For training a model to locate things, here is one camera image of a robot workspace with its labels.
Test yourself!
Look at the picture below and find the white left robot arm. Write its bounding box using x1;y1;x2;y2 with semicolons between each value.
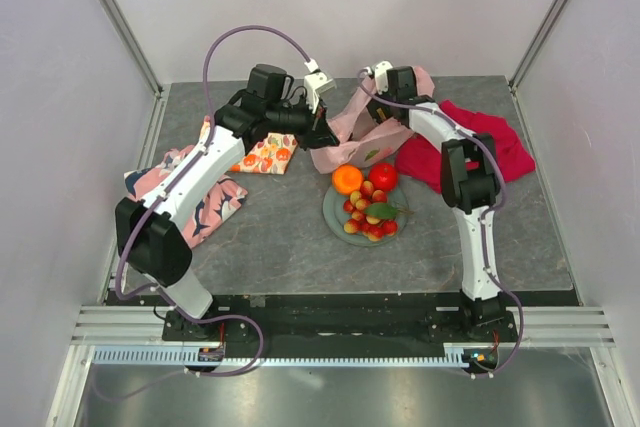
115;64;339;340

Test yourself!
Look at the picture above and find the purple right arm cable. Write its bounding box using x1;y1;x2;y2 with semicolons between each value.
357;69;525;381

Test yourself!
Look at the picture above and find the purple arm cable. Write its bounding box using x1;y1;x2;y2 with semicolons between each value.
89;24;321;401
357;69;525;381

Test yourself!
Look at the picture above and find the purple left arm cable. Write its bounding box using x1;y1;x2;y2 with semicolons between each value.
89;24;321;401

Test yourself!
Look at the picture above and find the red fake apple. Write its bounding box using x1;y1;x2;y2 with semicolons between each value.
367;162;398;192

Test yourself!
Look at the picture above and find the blue-grey cable duct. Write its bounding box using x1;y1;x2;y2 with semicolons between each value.
92;345;481;368

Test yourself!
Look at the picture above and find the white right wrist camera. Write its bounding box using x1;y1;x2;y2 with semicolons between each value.
358;61;393;94

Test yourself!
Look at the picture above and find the red yellow fake fruit bunch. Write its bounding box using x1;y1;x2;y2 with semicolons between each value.
342;180;413;243

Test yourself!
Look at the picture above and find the orange fake mandarin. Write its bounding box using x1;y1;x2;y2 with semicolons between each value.
331;164;364;196

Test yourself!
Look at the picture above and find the pink plastic bag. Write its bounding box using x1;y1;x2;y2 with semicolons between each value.
311;87;414;174

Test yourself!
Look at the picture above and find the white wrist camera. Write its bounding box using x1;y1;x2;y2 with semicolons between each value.
358;61;393;94
303;58;336;114

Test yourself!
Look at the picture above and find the orange floral cloth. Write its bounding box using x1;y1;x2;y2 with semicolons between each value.
199;115;300;176

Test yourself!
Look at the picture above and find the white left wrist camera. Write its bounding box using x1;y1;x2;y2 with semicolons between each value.
303;58;336;114

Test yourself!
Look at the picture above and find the aluminium frame rail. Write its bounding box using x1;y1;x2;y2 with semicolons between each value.
67;0;166;98

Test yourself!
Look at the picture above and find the grey-green round plate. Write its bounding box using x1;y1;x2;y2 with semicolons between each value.
322;186;409;247

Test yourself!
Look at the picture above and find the pink navy floral cloth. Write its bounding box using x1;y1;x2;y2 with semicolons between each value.
124;145;248;249

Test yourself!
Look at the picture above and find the red cloth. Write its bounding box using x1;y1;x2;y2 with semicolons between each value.
394;99;537;194

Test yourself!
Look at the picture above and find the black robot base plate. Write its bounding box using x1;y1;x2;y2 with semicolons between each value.
163;293;518;344

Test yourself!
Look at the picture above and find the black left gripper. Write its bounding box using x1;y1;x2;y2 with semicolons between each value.
267;93;340;152

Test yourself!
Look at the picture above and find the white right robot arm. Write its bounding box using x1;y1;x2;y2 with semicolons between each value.
362;61;506;341

